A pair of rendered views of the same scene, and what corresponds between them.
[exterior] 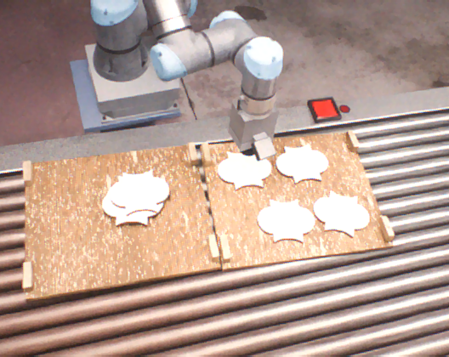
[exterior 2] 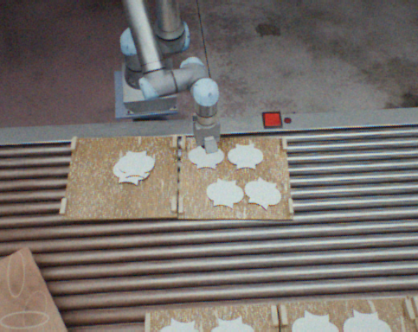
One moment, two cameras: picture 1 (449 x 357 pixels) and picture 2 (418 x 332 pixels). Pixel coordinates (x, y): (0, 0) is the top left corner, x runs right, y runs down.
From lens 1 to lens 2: 40 cm
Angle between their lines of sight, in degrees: 13
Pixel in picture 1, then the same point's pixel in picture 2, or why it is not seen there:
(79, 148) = (108, 130)
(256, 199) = (209, 176)
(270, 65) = (207, 98)
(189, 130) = (178, 125)
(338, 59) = (330, 71)
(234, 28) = (192, 70)
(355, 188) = (277, 177)
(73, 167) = (101, 143)
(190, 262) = (159, 211)
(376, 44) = (363, 60)
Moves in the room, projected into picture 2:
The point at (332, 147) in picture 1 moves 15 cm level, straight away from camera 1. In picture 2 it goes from (270, 147) to (287, 121)
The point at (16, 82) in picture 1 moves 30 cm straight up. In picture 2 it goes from (99, 72) to (90, 40)
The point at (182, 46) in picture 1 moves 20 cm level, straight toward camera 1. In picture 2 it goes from (156, 80) to (142, 132)
